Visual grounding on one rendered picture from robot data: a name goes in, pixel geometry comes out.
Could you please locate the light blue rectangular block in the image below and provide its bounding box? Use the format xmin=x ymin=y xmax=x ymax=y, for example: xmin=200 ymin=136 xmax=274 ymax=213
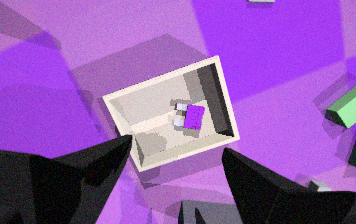
xmin=348 ymin=143 xmax=356 ymax=167

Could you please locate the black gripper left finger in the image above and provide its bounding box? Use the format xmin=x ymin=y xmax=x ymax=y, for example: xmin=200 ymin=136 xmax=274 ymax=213
xmin=0 ymin=134 xmax=133 ymax=224

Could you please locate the white rectangular tray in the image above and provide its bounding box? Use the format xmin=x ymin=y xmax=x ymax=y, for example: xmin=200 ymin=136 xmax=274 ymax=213
xmin=102 ymin=55 xmax=240 ymax=172

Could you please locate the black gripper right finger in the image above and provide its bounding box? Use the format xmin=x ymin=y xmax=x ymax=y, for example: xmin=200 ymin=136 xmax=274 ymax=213
xmin=222 ymin=147 xmax=356 ymax=224

